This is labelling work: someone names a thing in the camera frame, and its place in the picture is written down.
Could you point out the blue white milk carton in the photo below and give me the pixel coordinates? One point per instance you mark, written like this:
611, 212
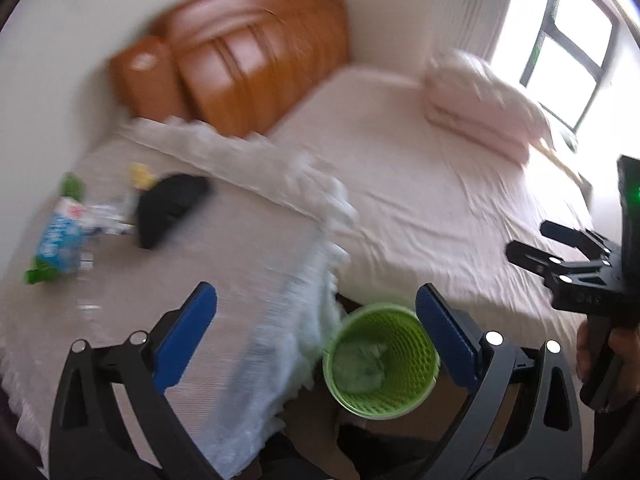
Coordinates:
60, 243

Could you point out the black cloth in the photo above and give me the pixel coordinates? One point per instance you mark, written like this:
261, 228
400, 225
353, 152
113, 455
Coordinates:
166, 204

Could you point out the person's right hand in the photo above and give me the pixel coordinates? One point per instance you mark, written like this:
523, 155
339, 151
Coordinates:
625, 343

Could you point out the wooden bed headboard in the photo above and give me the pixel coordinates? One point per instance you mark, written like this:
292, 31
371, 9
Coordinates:
238, 65

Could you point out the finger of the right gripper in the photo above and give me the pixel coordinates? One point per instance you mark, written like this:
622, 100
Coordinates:
591, 244
533, 260

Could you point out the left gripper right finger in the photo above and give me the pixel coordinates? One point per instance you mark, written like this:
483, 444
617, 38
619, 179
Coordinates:
520, 417

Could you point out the yellow crumpled wrapper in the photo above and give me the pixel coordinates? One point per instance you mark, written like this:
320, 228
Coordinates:
141, 177

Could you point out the crumpled paper in basket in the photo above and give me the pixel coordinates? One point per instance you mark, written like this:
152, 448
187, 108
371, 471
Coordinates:
358, 366

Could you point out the white lace cover cloth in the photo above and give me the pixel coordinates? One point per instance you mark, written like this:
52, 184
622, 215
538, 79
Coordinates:
264, 239

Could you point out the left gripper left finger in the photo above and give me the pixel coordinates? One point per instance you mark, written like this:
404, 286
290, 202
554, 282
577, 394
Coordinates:
88, 437

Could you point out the pink bed sheet mattress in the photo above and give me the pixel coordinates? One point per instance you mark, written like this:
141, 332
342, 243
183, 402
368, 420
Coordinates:
434, 207

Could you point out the clear plastic bottle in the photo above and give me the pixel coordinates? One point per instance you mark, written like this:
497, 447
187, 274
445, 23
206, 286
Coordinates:
107, 214

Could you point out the green mesh trash basket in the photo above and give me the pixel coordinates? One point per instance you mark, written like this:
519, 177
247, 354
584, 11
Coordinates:
411, 362

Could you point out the window with dark frame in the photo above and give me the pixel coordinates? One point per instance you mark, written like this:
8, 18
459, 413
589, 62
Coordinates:
560, 51

